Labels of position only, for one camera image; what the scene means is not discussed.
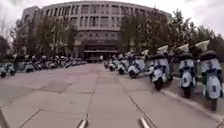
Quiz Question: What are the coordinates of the pale kerb strip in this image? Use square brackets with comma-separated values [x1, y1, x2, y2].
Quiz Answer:
[161, 89, 224, 124]

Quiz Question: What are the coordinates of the grey paved plaza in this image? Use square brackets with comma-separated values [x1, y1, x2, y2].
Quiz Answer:
[0, 63, 224, 128]

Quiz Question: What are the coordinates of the row of trees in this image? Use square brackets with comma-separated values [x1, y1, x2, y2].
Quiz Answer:
[0, 15, 79, 63]
[119, 9, 224, 64]

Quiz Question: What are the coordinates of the robot's own part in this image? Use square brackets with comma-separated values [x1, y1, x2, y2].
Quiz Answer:
[77, 118, 88, 128]
[139, 116, 151, 128]

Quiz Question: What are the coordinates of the large curved grey building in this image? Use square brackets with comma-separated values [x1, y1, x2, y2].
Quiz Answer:
[20, 0, 173, 61]

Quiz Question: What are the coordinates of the row of parked scooters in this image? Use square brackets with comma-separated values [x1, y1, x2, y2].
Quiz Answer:
[103, 39, 224, 112]
[0, 54, 88, 79]

